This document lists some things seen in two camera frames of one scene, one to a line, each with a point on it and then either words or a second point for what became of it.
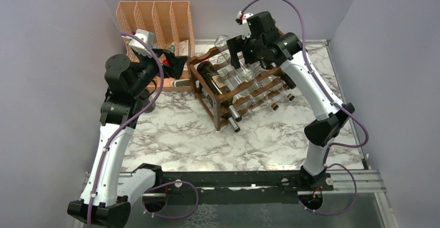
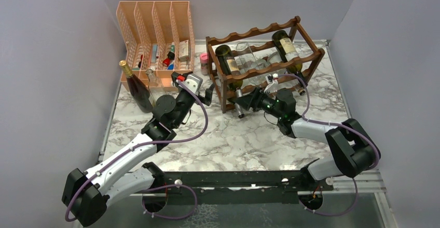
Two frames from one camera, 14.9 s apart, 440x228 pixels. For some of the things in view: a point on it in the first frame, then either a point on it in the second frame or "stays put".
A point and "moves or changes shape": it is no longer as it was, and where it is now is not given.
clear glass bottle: x=244 y=75 → x=155 y=86
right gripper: x=237 y=44 → x=255 y=98
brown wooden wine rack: x=227 y=94 moves or changes shape
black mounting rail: x=238 y=187 stays put
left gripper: x=176 y=63 → x=207 y=99
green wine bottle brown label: x=218 y=84 → x=230 y=66
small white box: x=183 y=48 stays put
